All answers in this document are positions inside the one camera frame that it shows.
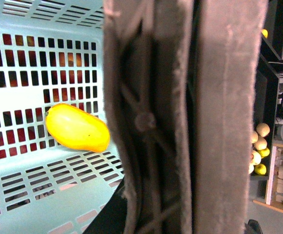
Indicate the brown basket handle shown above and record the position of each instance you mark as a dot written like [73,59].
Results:
[179,95]

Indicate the yellow mango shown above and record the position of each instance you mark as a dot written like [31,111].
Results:
[77,129]

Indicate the light blue plastic basket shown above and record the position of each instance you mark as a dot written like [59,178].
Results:
[51,51]

